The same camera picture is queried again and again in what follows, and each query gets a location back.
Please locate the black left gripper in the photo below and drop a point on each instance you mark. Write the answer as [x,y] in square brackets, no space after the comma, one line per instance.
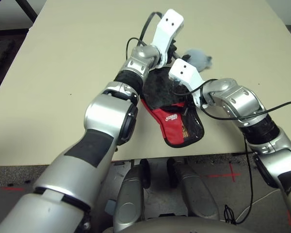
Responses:
[172,52]

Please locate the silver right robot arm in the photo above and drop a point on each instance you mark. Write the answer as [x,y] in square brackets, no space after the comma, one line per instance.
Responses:
[237,97]

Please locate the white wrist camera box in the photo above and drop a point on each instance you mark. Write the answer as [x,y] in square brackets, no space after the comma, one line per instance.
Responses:
[184,70]
[171,21]

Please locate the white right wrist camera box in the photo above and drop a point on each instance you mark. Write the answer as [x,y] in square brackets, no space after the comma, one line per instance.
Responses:
[184,70]

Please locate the grey right robot leg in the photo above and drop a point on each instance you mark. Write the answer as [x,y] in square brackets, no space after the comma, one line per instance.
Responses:
[196,194]

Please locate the grey left robot leg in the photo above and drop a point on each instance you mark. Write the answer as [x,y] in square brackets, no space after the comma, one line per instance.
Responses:
[131,199]

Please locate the dark metal frame leg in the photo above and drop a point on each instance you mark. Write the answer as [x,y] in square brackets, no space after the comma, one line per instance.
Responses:
[26,11]

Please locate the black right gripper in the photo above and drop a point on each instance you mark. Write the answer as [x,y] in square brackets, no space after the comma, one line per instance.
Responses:
[183,93]

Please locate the black red paddle case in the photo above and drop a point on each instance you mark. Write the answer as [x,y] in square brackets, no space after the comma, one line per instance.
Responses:
[160,89]

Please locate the grey robot leg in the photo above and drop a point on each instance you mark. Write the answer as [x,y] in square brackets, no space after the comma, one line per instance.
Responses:
[196,194]
[131,199]

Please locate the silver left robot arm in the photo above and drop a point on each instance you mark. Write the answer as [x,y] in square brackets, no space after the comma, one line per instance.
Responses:
[106,114]

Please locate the white grey fluffy ball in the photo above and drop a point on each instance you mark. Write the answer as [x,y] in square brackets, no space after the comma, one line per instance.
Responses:
[198,58]

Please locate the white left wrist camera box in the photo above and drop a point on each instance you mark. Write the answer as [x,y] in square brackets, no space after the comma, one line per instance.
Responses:
[171,21]

